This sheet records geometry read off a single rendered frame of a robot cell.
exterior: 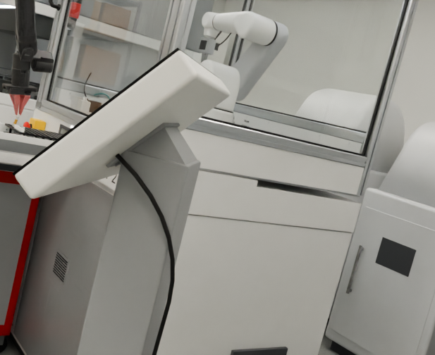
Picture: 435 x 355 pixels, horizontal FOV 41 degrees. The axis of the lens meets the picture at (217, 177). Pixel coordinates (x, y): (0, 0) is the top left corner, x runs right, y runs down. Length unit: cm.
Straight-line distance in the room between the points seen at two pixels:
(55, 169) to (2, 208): 137
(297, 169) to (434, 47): 322
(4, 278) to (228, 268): 88
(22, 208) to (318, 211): 108
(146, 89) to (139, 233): 31
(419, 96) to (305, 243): 307
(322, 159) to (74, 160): 132
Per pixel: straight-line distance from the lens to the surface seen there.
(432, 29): 514
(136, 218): 104
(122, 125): 85
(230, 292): 197
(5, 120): 290
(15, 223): 228
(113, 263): 107
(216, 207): 181
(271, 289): 208
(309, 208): 207
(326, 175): 210
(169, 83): 83
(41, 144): 197
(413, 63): 515
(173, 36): 165
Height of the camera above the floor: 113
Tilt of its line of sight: 7 degrees down
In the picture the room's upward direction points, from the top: 14 degrees clockwise
